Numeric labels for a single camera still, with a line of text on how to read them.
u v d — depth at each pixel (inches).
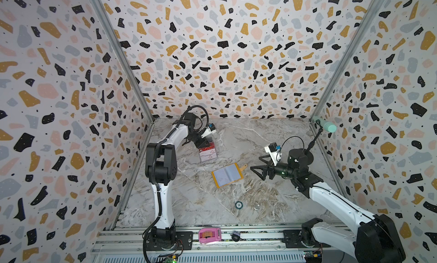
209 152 39.4
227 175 37.0
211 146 39.5
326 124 29.9
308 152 39.2
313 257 28.2
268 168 27.2
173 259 27.6
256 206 32.1
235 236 28.2
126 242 29.3
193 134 34.5
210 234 28.7
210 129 35.4
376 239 15.9
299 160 24.2
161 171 22.2
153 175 22.3
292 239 28.9
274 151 27.2
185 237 29.3
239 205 32.9
